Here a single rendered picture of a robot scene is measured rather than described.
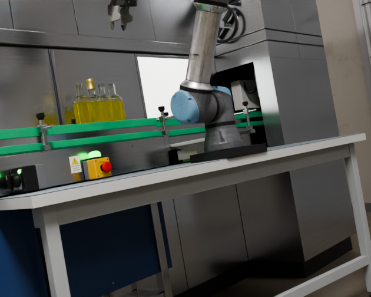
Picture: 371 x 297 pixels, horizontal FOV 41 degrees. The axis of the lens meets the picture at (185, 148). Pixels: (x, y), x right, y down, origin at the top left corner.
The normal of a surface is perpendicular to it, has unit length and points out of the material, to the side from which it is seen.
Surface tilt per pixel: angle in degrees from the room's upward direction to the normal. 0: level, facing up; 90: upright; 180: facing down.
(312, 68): 90
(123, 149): 90
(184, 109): 95
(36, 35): 90
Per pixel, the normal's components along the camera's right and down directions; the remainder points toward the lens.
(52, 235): 0.62, -0.11
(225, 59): -0.66, 0.10
